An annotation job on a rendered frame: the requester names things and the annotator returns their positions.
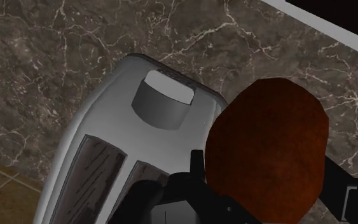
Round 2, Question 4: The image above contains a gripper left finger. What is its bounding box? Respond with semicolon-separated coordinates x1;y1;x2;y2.
109;150;260;224

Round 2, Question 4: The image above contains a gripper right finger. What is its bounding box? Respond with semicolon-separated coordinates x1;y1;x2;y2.
319;156;358;224

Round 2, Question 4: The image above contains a reddish brown round object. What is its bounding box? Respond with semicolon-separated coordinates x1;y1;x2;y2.
204;77;330;224

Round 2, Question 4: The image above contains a silver two-slot toaster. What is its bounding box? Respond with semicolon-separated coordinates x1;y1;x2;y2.
32;53;229;224

